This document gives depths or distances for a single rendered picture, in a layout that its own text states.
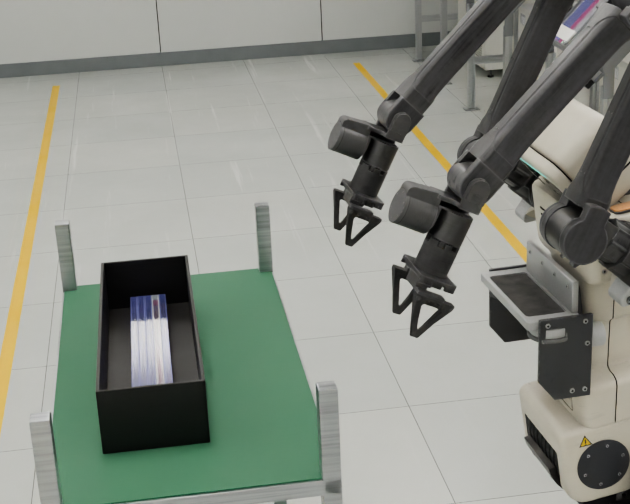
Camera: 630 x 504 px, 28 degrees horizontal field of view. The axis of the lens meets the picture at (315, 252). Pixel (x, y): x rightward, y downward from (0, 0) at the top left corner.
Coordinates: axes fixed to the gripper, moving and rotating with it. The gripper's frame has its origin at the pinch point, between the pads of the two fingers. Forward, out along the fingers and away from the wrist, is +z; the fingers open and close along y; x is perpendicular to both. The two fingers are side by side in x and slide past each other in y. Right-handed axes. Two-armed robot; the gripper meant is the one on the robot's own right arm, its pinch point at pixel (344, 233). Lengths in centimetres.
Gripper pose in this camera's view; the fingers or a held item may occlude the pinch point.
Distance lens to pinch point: 242.0
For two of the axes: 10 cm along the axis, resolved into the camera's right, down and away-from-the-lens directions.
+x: 9.0, 3.1, 3.2
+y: 2.1, 3.3, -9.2
